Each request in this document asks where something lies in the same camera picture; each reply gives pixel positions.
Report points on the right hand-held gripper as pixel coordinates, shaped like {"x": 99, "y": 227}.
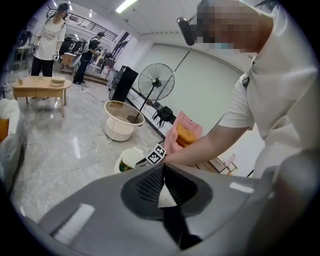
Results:
{"x": 156, "y": 155}

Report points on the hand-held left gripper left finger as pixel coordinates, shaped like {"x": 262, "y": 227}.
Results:
{"x": 147, "y": 190}

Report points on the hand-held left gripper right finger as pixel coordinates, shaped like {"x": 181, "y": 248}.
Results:
{"x": 182, "y": 190}

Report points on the small white pedal bin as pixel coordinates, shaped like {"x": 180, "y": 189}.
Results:
{"x": 130, "y": 156}

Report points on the person's right forearm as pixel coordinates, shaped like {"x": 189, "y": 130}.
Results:
{"x": 195, "y": 150}

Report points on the pink armchair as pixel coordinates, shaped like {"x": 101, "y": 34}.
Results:
{"x": 171, "y": 140}

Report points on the orange cushion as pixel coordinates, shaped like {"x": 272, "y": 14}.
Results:
{"x": 186, "y": 131}
{"x": 182, "y": 144}

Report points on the black backpack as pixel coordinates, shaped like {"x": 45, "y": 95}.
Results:
{"x": 165, "y": 115}

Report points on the cream round glass-top side table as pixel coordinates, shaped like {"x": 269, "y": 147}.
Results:
{"x": 117, "y": 131}

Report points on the black standing fan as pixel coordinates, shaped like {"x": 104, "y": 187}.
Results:
{"x": 156, "y": 81}

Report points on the black cabinet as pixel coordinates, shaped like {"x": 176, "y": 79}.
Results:
{"x": 123, "y": 85}

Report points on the white roller blind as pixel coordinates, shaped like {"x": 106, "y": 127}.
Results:
{"x": 205, "y": 87}
{"x": 165, "y": 53}

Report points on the round wooden stack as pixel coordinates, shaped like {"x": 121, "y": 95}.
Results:
{"x": 57, "y": 82}

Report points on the blue face mask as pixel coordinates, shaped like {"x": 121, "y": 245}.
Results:
{"x": 223, "y": 46}

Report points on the wooden side cabinet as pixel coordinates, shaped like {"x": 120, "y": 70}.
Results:
{"x": 66, "y": 62}

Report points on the person's white shirt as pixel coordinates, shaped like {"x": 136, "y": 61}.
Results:
{"x": 280, "y": 100}

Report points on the black balcony railing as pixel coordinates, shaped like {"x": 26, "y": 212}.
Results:
{"x": 100, "y": 28}

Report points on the clear glass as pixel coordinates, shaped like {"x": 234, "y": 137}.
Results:
{"x": 40, "y": 78}

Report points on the white sofa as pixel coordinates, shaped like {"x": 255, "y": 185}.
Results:
{"x": 10, "y": 155}

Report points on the wooden coffee table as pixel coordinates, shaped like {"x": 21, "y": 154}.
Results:
{"x": 30, "y": 86}

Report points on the person's head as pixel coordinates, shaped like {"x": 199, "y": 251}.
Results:
{"x": 225, "y": 25}

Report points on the ceiling strip light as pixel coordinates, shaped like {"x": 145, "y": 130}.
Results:
{"x": 130, "y": 5}

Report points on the small wooden figure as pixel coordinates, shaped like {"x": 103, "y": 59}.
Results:
{"x": 20, "y": 82}

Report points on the orange throw pillow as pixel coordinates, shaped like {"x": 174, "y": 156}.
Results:
{"x": 3, "y": 130}

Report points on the black head camera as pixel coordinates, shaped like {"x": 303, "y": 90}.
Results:
{"x": 187, "y": 30}

